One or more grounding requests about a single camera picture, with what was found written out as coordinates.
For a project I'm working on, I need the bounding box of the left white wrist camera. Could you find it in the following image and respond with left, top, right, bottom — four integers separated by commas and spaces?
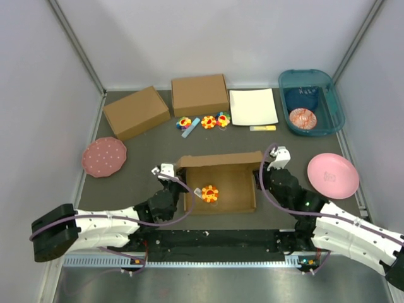
151, 163, 176, 181

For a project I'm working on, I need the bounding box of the yellow highlighter marker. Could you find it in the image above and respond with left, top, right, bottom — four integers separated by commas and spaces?
249, 125, 276, 132

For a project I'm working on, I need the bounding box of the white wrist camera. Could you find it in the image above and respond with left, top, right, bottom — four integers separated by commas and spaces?
151, 163, 176, 181
266, 146, 291, 171

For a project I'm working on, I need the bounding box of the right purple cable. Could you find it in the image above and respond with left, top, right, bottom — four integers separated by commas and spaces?
258, 143, 404, 274

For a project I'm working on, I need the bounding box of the light blue marker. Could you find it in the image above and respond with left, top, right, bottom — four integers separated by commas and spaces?
181, 117, 201, 138

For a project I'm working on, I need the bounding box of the red patterned bowl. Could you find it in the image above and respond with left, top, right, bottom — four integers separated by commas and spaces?
289, 108, 318, 130

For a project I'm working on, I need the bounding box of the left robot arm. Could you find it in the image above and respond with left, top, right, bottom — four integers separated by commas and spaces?
30, 172, 193, 263

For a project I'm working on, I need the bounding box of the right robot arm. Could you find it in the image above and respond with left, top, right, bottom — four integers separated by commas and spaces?
253, 162, 403, 290

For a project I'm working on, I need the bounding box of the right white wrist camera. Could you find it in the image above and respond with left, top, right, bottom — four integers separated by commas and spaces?
266, 146, 291, 171

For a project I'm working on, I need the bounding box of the dark pink dotted plate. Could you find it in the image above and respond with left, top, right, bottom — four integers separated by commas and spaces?
81, 137, 127, 178

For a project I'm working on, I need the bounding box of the rainbow flower plush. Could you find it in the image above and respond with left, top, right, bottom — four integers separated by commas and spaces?
215, 112, 231, 128
176, 117, 192, 131

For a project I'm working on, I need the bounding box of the light pink plate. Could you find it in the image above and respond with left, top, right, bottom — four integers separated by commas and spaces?
307, 153, 360, 199

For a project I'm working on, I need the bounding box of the orange yellow flower plush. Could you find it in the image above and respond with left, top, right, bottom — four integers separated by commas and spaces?
201, 185, 219, 204

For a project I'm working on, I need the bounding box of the white paper tag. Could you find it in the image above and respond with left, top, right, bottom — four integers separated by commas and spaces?
194, 187, 203, 199

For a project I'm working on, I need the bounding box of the teal plastic bin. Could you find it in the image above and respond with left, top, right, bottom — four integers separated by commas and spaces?
278, 69, 345, 137

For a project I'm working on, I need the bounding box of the cardboard box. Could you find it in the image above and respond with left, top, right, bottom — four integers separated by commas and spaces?
177, 151, 263, 215
103, 86, 170, 141
171, 74, 230, 117

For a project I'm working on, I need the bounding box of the white square plate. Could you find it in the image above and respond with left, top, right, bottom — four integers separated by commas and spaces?
229, 88, 278, 126

